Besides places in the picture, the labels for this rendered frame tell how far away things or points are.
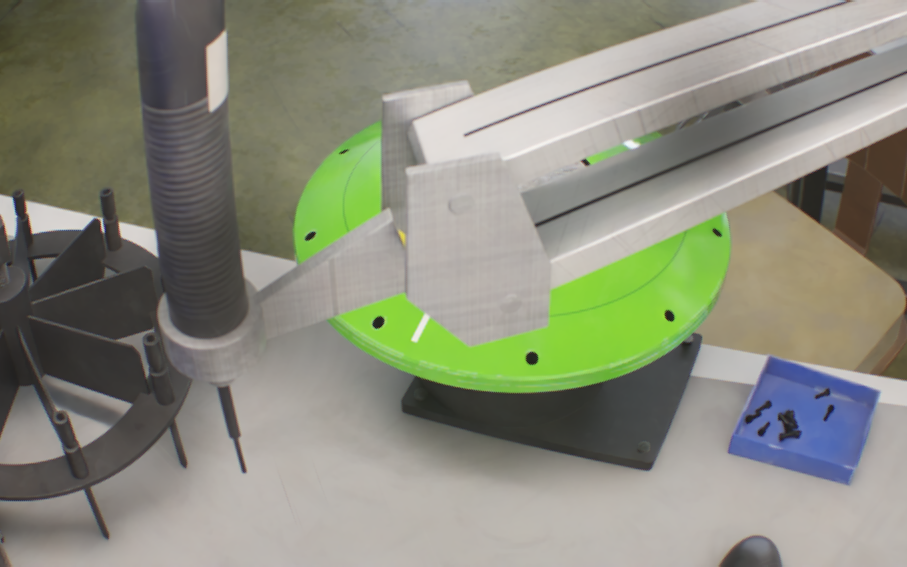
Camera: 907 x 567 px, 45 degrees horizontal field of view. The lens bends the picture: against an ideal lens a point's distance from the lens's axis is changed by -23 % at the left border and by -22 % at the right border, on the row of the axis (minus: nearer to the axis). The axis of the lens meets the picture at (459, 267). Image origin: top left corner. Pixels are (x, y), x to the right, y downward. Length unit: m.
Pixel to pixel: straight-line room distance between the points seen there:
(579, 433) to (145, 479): 0.34
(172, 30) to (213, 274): 0.12
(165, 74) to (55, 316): 0.57
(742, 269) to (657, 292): 0.75
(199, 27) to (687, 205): 0.22
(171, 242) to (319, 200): 0.46
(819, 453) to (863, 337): 0.58
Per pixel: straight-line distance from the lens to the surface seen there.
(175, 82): 0.46
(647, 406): 1.02
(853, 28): 0.54
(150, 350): 0.90
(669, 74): 0.52
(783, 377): 1.06
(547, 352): 0.85
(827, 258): 1.68
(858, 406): 1.06
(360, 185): 0.95
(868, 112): 0.57
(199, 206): 0.50
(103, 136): 3.09
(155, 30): 0.45
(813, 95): 0.59
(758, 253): 1.66
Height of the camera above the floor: 1.66
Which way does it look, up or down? 40 degrees down
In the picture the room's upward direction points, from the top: 1 degrees counter-clockwise
